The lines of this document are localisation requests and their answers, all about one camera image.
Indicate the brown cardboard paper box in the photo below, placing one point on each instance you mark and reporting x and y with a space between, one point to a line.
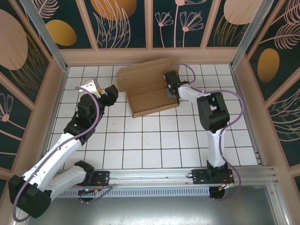
150 103

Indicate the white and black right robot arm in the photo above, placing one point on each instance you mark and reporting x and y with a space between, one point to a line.
211 112

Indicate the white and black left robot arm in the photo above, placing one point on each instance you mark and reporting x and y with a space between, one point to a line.
58 150

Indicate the small circuit board with LED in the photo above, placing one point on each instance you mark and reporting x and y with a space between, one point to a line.
90 190

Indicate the grey metal sheet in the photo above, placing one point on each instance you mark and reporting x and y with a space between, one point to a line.
152 211

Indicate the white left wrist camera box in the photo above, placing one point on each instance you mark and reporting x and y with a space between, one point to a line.
91 85

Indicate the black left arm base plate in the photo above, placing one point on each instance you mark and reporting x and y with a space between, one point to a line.
103 175

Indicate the aluminium corner post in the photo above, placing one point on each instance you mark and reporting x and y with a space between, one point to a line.
45 35
249 35

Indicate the aluminium mounting rail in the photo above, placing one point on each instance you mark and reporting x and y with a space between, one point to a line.
152 174

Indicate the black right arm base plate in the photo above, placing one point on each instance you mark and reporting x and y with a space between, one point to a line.
199 177

